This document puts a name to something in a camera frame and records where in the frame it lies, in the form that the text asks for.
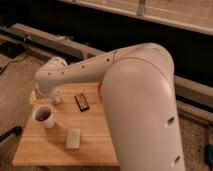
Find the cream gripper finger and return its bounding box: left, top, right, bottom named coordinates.
left=29, top=90, right=37, bottom=106

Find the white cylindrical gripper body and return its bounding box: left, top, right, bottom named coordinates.
left=35, top=84, right=59, bottom=99

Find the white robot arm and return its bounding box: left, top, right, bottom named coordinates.
left=35, top=43, right=185, bottom=171

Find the white ceramic cup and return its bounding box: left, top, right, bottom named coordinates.
left=32, top=105, right=55, bottom=128

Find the white plastic bottle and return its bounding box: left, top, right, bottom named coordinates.
left=50, top=95, right=61, bottom=104

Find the dark brown rectangular bar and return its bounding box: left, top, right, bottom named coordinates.
left=75, top=93, right=89, bottom=112

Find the white rectangular sponge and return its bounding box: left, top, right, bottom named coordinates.
left=66, top=128, right=81, bottom=149

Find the wooden table board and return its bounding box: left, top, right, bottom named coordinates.
left=12, top=81, right=120, bottom=168

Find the long wooden beam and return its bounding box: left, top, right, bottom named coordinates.
left=0, top=22, right=213, bottom=125

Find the blue object at right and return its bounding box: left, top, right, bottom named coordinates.
left=204, top=144, right=213, bottom=168

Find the black cable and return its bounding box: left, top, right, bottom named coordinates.
left=0, top=53, right=31, bottom=75

